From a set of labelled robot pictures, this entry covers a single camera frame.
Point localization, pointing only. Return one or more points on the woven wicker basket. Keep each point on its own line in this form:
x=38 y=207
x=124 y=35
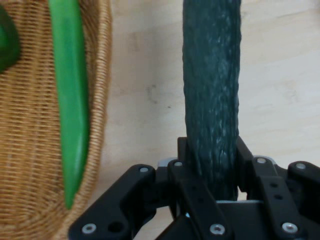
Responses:
x=32 y=125

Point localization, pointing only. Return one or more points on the green bell pepper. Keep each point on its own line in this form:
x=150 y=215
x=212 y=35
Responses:
x=7 y=40

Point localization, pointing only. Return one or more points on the bright green chili pepper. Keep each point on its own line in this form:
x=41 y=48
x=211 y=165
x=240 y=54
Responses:
x=71 y=100

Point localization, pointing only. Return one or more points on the dark green cucumber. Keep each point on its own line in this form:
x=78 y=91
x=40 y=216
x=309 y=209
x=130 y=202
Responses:
x=212 y=95

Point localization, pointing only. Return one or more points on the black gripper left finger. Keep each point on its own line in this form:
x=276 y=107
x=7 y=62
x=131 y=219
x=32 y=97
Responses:
x=160 y=200

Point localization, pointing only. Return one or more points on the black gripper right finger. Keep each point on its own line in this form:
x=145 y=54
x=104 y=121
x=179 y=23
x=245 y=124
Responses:
x=275 y=190

